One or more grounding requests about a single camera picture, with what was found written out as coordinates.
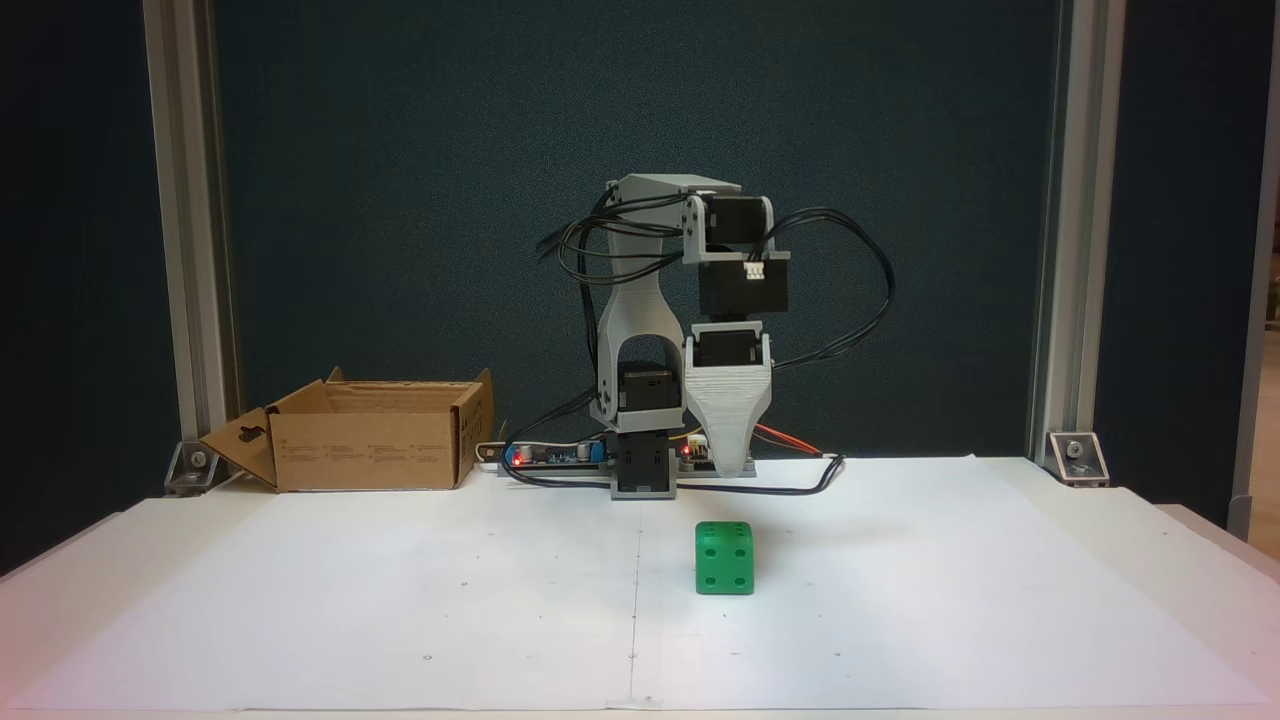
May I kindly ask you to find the orange wire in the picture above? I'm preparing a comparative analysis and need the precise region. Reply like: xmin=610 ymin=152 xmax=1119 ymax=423
xmin=755 ymin=423 xmax=823 ymax=456

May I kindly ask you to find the grey mounting plate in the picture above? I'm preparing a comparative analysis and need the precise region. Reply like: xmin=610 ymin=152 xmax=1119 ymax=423
xmin=497 ymin=460 xmax=758 ymax=479

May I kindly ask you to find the grey aluminium frame post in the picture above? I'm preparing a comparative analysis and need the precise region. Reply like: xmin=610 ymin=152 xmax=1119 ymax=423
xmin=143 ymin=0 xmax=241 ymax=471
xmin=1028 ymin=0 xmax=1126 ymax=471

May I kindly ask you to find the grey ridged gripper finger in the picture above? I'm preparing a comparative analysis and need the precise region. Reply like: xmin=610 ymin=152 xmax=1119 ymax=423
xmin=683 ymin=334 xmax=774 ymax=479

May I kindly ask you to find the grey metal corner bracket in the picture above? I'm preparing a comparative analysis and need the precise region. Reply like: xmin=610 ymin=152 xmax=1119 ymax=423
xmin=165 ymin=440 xmax=219 ymax=496
xmin=1047 ymin=430 xmax=1109 ymax=488

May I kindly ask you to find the green die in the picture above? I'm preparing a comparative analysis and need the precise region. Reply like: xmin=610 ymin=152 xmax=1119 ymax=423
xmin=695 ymin=521 xmax=755 ymax=597

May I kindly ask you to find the black servo cable loop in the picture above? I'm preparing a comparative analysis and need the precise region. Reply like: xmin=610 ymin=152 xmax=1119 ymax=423
xmin=755 ymin=208 xmax=895 ymax=371
xmin=537 ymin=195 xmax=691 ymax=293

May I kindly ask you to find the blue circuit board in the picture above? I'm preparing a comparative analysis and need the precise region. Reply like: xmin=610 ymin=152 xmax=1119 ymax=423
xmin=500 ymin=437 xmax=611 ymax=471

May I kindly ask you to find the thick black power cable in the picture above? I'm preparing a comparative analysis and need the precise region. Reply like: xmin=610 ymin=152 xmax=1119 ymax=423
xmin=505 ymin=453 xmax=848 ymax=496

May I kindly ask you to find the open cardboard box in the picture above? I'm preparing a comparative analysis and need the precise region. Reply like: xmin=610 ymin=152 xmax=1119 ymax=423
xmin=198 ymin=367 xmax=496 ymax=493

